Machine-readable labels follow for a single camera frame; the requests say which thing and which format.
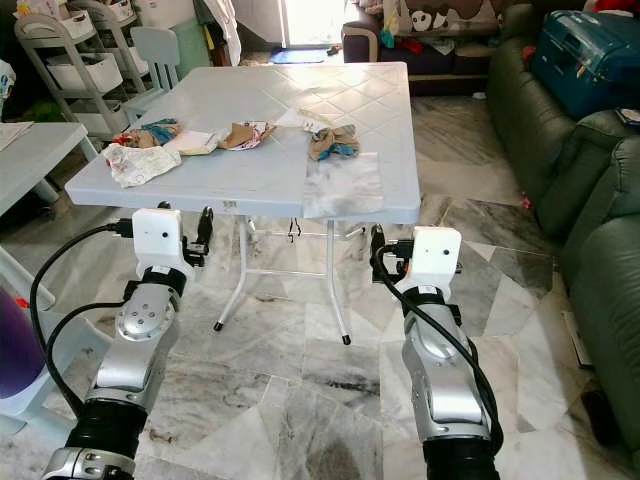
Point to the flat beige paper piece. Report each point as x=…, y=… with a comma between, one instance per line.
x=198, y=142

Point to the crumpled brown and blue trash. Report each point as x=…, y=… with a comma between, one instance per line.
x=332, y=143

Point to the dark green leather sofa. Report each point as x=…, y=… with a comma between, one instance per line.
x=580, y=200

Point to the crumpled white red-printed wrapper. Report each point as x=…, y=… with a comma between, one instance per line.
x=140, y=163

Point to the small red floor object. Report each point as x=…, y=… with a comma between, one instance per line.
x=527, y=203

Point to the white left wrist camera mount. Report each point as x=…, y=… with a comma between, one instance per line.
x=157, y=235

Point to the white printed diaper pack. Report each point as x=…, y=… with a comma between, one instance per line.
x=5, y=85

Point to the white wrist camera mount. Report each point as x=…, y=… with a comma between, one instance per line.
x=435, y=258
x=157, y=235

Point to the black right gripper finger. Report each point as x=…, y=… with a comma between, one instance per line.
x=377, y=246

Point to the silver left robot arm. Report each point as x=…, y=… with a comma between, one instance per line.
x=125, y=370

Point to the beige panda print cushion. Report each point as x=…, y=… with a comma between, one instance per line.
x=435, y=15

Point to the pale blue plastic folding table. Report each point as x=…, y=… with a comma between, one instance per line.
x=240, y=170

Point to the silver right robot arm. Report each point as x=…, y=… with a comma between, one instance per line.
x=445, y=390

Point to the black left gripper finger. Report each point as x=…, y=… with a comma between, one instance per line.
x=206, y=228

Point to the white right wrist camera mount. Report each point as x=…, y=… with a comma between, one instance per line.
x=435, y=258

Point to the blue door mat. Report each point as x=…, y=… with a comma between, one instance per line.
x=298, y=55

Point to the pale blue kids chair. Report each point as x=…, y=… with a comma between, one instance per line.
x=155, y=60

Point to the purple rubbish bin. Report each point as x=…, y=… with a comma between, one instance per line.
x=15, y=350

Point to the dark brown sofa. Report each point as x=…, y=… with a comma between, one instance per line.
x=420, y=62

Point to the blue hard suitcase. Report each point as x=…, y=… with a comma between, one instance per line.
x=585, y=60

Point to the small white paper scrap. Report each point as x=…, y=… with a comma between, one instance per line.
x=305, y=118

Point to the clear plastic bag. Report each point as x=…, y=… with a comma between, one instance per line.
x=342, y=185

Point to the crumpled blue red brown wrapper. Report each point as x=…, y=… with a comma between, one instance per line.
x=155, y=132

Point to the crumpled brown paper wrapper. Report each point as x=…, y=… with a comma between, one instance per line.
x=248, y=134

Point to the green plastic toy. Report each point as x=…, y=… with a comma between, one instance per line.
x=45, y=110

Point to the white hanging cloth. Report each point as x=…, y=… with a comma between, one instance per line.
x=225, y=30

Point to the white low kids table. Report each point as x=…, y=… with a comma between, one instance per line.
x=40, y=160

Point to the grey tiered storage trolley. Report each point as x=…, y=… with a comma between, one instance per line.
x=80, y=70

